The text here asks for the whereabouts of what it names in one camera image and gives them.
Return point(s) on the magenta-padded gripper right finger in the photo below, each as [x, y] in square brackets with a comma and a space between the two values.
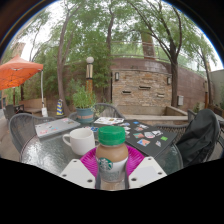
[146, 173]

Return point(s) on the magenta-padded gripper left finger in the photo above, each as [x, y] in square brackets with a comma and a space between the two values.
[78, 175]

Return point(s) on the green-capped coffee drink bottle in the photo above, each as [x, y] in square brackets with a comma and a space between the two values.
[111, 156]

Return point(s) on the black laptop with stickers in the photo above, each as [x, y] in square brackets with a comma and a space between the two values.
[153, 145]

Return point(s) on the white ceramic mug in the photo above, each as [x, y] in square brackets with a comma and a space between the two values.
[81, 141]

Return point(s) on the grey metal mesh chair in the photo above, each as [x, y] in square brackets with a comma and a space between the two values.
[20, 128]
[108, 110]
[170, 128]

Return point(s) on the silver laptop with stickers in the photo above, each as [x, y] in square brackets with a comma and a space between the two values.
[56, 127]

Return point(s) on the green plant in teal pot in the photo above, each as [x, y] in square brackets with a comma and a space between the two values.
[85, 113]

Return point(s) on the black jacket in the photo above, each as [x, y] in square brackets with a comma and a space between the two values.
[198, 136]

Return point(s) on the blue yellow striped cone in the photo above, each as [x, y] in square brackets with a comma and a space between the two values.
[59, 108]

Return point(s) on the wooden bench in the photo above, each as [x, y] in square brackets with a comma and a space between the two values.
[33, 105]

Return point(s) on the tall leaning tree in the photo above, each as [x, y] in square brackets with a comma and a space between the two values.
[61, 86]

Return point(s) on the tall dark-trunked tree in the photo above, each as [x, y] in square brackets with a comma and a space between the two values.
[174, 86]

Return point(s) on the dark patio chairs group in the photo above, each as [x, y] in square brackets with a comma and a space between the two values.
[11, 110]

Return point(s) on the orange patio umbrella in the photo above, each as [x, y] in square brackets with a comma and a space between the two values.
[18, 72]

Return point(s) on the grey wall utility box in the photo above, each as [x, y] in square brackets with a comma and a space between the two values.
[180, 100]

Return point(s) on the black wall lamp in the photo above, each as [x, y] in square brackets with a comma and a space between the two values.
[168, 80]
[117, 76]

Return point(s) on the wooden lamp post with globe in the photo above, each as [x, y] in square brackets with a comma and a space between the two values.
[89, 71]

